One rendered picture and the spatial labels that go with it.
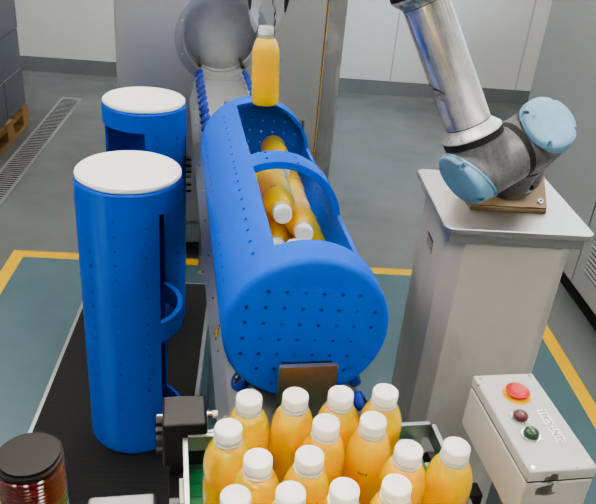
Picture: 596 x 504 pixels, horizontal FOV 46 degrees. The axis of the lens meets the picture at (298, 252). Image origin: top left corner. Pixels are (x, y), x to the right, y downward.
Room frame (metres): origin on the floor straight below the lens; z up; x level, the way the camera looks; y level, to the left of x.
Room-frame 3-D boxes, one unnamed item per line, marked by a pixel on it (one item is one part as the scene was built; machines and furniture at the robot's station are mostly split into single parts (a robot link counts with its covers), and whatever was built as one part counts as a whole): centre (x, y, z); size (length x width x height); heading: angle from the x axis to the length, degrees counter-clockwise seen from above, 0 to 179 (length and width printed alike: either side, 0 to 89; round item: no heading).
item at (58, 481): (0.49, 0.24, 1.23); 0.06 x 0.06 x 0.04
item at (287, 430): (0.81, -0.02, 0.98); 0.07 x 0.07 x 0.17
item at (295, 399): (0.81, -0.02, 1.08); 0.04 x 0.04 x 0.02
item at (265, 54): (1.71, 0.12, 1.33); 0.07 x 0.07 x 0.17
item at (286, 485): (0.62, -0.02, 1.08); 0.04 x 0.04 x 0.02
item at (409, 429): (0.86, -0.05, 0.96); 0.40 x 0.01 x 0.03; 102
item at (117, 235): (1.71, 0.47, 0.59); 0.28 x 0.28 x 0.88
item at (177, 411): (0.85, 0.15, 0.95); 0.10 x 0.07 x 0.10; 102
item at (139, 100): (2.32, 0.57, 1.03); 0.28 x 0.28 x 0.01
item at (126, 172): (1.71, 0.47, 1.03); 0.28 x 0.28 x 0.01
